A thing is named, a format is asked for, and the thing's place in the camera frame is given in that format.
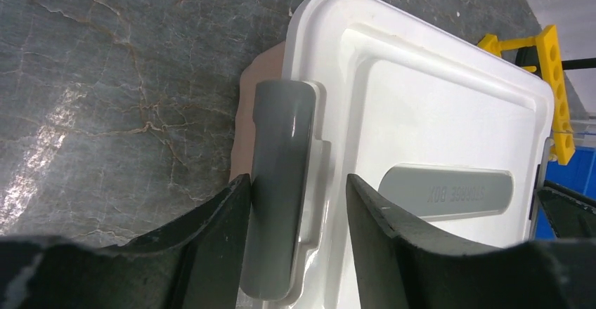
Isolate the grey bin latch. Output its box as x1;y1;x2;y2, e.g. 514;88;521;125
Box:
240;80;316;301

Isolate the pink plastic bin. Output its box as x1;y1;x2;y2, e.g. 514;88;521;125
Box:
228;41;287;185

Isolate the blue plastic tray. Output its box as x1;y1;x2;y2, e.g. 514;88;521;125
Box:
535;146;596;240

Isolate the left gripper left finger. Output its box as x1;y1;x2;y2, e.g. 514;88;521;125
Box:
1;174;251;308

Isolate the yellow test tube rack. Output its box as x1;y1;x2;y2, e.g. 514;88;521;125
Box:
477;25;576;166

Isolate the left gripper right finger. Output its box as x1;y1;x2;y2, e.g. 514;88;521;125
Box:
346;174;595;308

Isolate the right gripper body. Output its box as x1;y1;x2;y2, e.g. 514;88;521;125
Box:
538;180;595;239

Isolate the white plastic lid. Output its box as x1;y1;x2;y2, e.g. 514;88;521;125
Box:
260;0;554;308

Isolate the black microphone stand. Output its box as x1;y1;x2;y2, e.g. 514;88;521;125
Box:
514;46;595;75

